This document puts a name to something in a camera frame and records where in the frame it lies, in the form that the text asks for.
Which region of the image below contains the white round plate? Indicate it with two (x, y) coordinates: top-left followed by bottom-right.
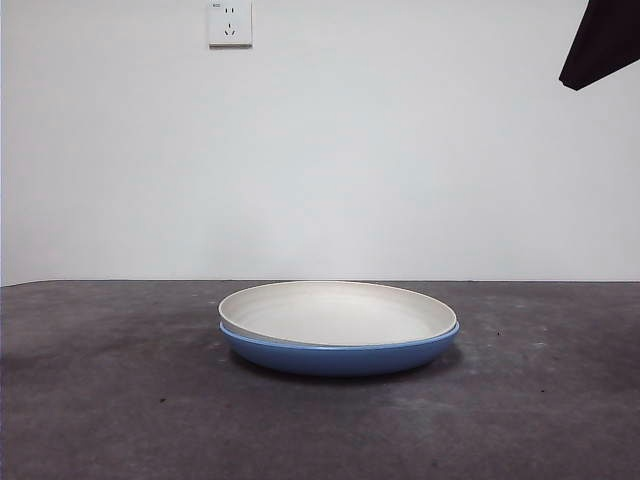
(217, 279), (459, 347)

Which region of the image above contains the blue round plate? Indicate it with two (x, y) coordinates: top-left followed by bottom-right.
(218, 322), (461, 379)

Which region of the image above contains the white wall socket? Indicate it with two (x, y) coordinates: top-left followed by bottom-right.
(208, 0), (254, 50)

